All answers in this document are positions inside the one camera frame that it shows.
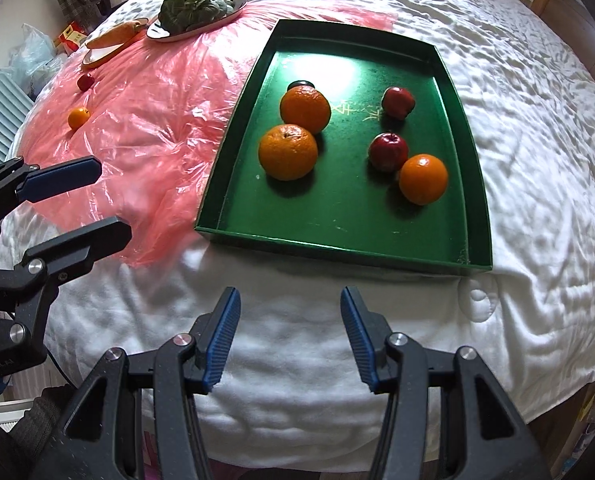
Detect clear plastic bag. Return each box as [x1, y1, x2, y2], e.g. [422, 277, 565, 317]
[8, 22, 61, 96]

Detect green tray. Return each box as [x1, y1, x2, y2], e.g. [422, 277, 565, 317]
[194, 19, 493, 277]

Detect orange-rimmed white plate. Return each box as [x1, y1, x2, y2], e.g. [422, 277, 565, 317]
[82, 35, 138, 68]

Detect person's left forearm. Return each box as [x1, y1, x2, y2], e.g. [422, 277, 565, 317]
[5, 384, 76, 461]

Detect grey round plate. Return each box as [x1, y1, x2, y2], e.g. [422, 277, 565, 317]
[146, 0, 248, 42]

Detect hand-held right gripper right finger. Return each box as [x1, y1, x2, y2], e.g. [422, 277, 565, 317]
[340, 286, 553, 480]

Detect yellow red snack bag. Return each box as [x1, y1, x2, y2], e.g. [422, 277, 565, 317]
[58, 21, 89, 51]

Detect large orange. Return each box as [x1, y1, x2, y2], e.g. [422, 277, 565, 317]
[258, 124, 319, 182]

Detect green leafy vegetable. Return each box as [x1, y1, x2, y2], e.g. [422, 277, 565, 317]
[158, 0, 227, 31]

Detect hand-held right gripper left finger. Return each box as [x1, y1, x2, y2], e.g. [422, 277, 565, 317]
[52, 287, 242, 480]

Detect pink plastic sheet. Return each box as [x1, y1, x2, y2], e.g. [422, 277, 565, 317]
[15, 0, 398, 267]

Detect carrot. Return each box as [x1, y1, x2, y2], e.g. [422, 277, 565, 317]
[86, 17, 149, 50]

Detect brown wooden panel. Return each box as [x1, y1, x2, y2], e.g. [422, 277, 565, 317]
[517, 0, 595, 86]

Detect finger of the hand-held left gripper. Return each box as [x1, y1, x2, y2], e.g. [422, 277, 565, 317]
[0, 216, 132, 350]
[0, 156, 103, 231]

